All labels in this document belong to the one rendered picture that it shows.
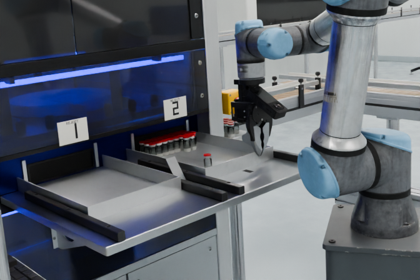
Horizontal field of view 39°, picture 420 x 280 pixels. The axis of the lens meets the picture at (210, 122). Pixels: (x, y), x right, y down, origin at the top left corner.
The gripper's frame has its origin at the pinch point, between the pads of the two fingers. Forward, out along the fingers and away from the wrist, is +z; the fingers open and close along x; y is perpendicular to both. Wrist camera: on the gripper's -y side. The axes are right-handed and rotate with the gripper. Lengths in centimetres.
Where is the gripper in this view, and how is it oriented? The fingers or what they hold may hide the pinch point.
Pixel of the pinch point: (261, 151)
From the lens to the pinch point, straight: 162.1
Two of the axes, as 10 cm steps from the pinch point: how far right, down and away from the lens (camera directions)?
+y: -6.8, -1.0, 7.3
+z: 0.7, 9.8, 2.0
